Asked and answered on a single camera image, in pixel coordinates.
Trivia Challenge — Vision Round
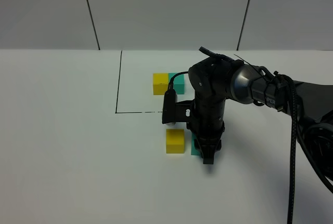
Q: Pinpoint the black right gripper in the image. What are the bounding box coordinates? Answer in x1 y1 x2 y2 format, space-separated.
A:
187 96 225 165

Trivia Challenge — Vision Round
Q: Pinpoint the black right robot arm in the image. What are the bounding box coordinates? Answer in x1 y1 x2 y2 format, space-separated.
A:
188 48 332 192

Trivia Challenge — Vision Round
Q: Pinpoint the teal template block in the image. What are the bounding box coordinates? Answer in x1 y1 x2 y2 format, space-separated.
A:
173 74 185 95

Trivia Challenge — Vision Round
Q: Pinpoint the yellow template block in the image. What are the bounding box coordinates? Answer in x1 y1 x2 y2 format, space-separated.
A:
152 73 169 96

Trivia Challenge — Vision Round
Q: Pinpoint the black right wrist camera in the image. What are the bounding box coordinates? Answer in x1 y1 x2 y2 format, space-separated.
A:
162 89 194 124

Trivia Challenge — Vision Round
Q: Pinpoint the black right camera cable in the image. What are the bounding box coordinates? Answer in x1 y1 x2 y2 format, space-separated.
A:
274 71 333 224

